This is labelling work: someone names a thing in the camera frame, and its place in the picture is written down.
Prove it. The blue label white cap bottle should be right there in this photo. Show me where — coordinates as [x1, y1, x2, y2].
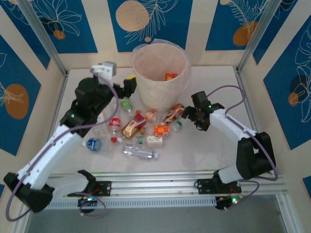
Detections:
[82, 137, 110, 153]

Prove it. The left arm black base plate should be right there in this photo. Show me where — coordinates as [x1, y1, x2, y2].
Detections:
[67, 181, 112, 198]

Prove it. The white label green cap bottle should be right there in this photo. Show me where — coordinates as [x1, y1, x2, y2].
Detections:
[132, 134, 166, 148]

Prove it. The cream round waste bin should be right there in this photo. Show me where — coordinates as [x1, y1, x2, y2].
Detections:
[132, 43, 192, 112]

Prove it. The orange label juice bottle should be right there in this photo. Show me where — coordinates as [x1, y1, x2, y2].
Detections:
[140, 124, 171, 137]

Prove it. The aluminium lower frame bar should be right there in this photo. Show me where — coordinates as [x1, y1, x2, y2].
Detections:
[13, 211, 34, 233]
[276, 194, 294, 233]

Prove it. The translucent plastic bin liner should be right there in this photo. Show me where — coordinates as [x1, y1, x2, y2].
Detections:
[131, 38, 192, 90]

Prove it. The green label clear bottle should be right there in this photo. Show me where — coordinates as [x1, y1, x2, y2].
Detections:
[120, 96, 134, 117]

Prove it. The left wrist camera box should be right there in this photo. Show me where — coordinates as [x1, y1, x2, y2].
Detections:
[91, 62, 117, 80]

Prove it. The small clear green cap bottle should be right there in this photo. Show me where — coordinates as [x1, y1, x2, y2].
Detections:
[170, 120, 185, 132]

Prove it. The red cola label bottle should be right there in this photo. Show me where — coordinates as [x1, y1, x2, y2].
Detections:
[108, 103, 122, 144]

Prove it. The white slotted cable duct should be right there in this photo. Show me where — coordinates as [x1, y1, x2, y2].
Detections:
[46, 196, 217, 211]

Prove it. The orange cap orange label bottle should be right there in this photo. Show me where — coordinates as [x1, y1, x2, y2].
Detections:
[135, 109, 164, 124]

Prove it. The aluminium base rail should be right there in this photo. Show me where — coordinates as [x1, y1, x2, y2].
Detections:
[20, 171, 289, 201]

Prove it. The copper foil packet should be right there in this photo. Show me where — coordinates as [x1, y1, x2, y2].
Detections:
[162, 103, 187, 124]

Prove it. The aluminium frame post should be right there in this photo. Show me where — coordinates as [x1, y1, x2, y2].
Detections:
[237, 0, 285, 73]
[17, 0, 69, 76]

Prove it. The aluminium side rail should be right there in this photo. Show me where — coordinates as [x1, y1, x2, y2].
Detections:
[35, 72, 70, 180]
[233, 67, 275, 175]

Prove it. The crushed clear water bottle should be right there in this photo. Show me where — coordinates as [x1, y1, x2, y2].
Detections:
[122, 143, 160, 161]

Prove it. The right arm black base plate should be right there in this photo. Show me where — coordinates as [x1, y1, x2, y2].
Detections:
[194, 178, 242, 195]

